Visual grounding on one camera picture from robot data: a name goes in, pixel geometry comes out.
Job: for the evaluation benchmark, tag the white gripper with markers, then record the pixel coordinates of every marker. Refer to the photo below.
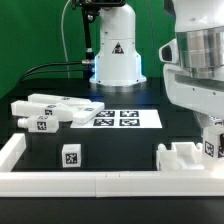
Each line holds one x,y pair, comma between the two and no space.
200,95

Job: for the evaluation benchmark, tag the white chair seat block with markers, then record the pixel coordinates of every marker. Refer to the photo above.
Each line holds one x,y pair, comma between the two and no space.
181,156

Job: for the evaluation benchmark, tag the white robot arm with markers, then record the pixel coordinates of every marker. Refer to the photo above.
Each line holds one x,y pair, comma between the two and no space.
190,36

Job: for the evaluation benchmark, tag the white long chair bar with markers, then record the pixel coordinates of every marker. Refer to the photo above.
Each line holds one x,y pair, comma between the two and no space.
27,109

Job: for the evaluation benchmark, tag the white rear chair bar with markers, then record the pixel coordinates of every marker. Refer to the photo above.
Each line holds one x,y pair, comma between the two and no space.
53,99

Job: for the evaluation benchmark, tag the white marker sheet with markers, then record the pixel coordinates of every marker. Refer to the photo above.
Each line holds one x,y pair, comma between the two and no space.
123,119

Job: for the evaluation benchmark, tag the white tagged cube nut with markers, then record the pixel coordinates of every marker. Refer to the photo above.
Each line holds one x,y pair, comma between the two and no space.
71,155

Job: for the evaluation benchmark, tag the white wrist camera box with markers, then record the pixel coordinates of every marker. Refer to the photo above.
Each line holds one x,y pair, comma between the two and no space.
168,53

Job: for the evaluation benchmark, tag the white U-shaped boundary frame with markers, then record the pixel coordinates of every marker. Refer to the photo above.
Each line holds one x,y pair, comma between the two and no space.
101,184

